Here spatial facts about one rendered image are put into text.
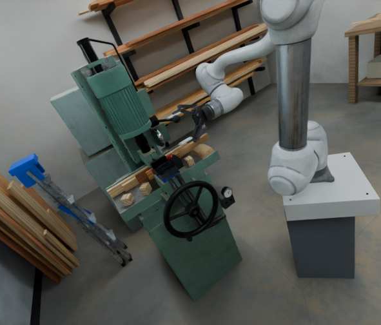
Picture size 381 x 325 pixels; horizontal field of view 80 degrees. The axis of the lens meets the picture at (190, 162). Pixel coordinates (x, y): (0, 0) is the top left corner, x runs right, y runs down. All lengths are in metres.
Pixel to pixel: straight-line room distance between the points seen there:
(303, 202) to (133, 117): 0.86
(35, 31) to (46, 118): 0.98
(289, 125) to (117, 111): 0.72
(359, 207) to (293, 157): 0.39
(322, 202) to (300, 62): 0.60
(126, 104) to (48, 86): 2.40
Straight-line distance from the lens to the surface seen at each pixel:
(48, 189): 1.82
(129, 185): 1.27
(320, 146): 1.13
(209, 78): 1.22
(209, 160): 1.25
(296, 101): 0.86
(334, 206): 1.17
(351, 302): 1.69
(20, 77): 3.45
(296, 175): 0.95
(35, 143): 3.53
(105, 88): 1.08
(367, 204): 1.19
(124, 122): 1.11
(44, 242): 2.47
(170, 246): 1.37
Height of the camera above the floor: 1.50
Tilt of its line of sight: 29 degrees down
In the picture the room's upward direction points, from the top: 23 degrees counter-clockwise
